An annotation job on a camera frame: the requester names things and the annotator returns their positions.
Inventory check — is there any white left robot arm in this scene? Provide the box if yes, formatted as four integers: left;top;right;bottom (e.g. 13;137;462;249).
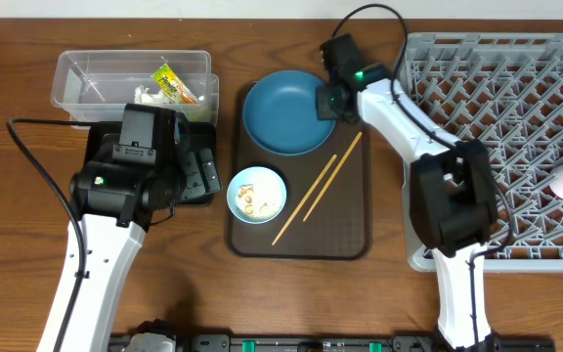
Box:
38;146;216;351

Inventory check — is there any light blue food bowl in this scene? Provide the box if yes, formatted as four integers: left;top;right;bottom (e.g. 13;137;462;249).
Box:
227;166;287;225

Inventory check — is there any short wooden chopstick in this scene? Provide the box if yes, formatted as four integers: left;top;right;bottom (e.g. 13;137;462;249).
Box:
302;132;363;222

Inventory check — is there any long wooden chopstick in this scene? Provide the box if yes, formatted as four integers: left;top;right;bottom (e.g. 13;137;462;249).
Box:
271;154;337;246

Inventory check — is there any clear plastic bin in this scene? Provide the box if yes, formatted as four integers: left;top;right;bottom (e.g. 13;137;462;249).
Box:
51;50;219;125

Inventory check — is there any brown serving tray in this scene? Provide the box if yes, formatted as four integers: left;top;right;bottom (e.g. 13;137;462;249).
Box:
225;83;371;260

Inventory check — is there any black rectangular tray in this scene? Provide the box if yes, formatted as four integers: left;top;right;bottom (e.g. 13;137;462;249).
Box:
84;122;216;206

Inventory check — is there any dark blue plate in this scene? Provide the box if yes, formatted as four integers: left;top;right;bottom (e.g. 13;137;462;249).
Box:
242;70;335;155

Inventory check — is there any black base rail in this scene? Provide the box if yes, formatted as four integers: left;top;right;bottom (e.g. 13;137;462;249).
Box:
109;320;556;352

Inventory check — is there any yellow green snack wrapper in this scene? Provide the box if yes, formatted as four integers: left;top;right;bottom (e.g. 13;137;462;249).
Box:
152;64;199;105

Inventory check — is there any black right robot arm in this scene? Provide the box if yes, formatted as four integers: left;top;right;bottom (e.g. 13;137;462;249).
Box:
317;64;498;351

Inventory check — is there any white tissue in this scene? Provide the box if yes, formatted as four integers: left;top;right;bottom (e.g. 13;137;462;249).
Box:
134;85;171;106

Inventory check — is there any grey dishwasher rack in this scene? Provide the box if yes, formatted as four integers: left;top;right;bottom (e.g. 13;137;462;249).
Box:
400;32;563;273

